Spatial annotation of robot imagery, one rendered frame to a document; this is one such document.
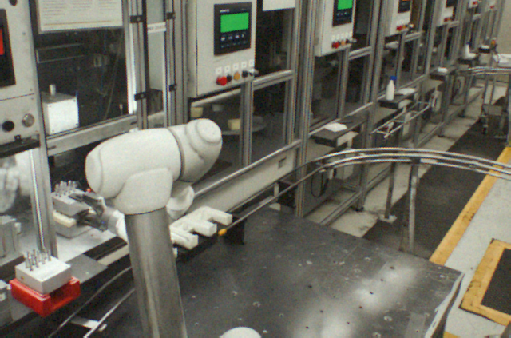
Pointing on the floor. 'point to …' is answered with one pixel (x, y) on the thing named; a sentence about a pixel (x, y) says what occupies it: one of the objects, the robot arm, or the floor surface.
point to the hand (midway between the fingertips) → (77, 204)
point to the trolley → (493, 92)
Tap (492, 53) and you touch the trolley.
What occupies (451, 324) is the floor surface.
